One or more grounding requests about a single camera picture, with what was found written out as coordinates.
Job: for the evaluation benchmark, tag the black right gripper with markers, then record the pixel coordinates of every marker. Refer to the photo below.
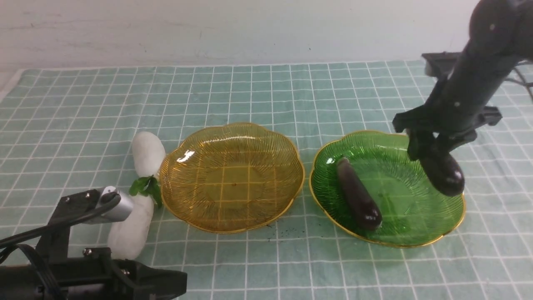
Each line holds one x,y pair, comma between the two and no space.
453,109

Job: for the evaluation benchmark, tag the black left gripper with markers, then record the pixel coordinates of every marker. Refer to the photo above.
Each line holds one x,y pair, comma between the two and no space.
97,276

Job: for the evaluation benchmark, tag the dark purple eggplant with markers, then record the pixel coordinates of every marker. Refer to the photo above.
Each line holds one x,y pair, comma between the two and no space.
443,172

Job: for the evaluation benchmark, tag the white radish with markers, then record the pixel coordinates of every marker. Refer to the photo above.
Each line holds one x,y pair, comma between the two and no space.
148,154
127,239

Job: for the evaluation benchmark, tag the lighter purple eggplant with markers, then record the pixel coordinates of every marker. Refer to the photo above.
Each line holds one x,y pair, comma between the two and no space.
362,206

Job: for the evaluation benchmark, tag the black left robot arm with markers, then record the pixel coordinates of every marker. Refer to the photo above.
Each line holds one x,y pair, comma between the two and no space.
19,282

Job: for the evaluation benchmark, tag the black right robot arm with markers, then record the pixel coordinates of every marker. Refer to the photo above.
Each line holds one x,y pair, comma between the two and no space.
500,36

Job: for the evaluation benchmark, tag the green ribbed glass plate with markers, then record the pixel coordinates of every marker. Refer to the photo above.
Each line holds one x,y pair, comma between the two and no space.
414,213

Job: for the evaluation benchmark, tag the green checkered tablecloth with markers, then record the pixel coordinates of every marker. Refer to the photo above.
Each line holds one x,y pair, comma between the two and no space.
70,130

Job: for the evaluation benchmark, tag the amber ribbed glass plate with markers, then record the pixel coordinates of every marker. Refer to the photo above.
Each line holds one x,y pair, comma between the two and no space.
231,178

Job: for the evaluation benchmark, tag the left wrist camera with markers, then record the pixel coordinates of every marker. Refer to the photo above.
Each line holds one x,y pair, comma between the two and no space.
111,204

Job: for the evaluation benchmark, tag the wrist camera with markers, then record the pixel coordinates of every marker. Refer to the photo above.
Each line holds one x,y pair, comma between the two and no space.
111,204
439,64

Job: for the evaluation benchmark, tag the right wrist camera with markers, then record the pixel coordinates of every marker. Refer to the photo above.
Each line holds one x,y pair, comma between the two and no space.
439,64

